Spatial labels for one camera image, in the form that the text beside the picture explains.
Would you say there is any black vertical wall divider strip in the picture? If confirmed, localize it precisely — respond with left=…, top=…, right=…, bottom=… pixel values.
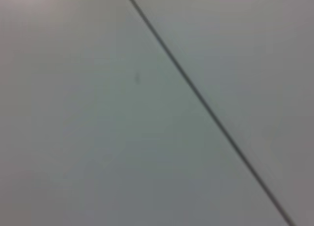
left=122, top=0, right=298, bottom=226

